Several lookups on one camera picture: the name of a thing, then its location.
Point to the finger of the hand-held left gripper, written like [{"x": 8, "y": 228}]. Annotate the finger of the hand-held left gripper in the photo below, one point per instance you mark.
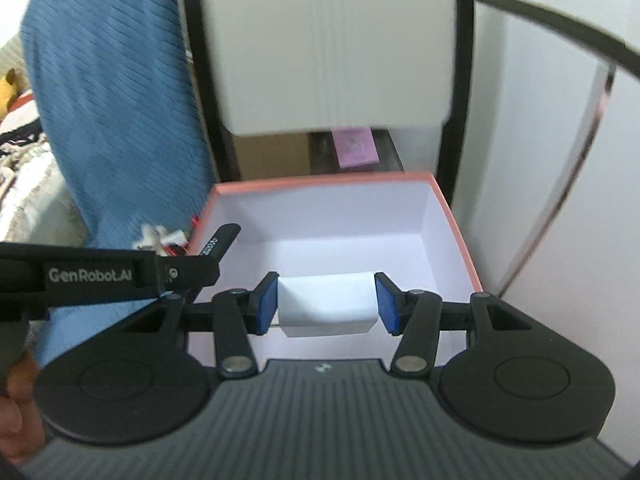
[{"x": 210, "y": 255}]

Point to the white padded panel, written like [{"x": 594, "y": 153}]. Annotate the white padded panel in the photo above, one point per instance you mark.
[{"x": 325, "y": 45}]

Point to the blue textured blanket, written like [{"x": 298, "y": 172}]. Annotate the blue textured blanket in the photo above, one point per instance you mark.
[{"x": 115, "y": 110}]

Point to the yellow plush toy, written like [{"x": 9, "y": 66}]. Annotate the yellow plush toy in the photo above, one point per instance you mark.
[{"x": 8, "y": 91}]

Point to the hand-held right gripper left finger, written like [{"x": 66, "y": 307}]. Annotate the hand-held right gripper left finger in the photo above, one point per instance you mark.
[{"x": 265, "y": 307}]

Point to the red and white small items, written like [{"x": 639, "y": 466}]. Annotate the red and white small items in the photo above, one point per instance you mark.
[{"x": 162, "y": 241}]

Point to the person's left hand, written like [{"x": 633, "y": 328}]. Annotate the person's left hand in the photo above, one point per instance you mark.
[{"x": 17, "y": 400}]

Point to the black metal frame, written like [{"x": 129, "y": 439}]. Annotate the black metal frame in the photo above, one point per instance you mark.
[{"x": 457, "y": 85}]

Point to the pink box with white interior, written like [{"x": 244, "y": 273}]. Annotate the pink box with white interior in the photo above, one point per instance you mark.
[{"x": 345, "y": 225}]

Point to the purple small box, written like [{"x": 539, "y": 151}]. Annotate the purple small box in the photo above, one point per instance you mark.
[{"x": 356, "y": 146}]

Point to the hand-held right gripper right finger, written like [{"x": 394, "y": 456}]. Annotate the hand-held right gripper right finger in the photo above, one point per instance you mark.
[{"x": 387, "y": 307}]

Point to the beige patterned bedding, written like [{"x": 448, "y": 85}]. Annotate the beige patterned bedding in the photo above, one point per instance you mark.
[{"x": 35, "y": 175}]

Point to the white rectangular block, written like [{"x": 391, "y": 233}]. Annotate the white rectangular block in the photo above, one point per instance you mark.
[{"x": 325, "y": 305}]

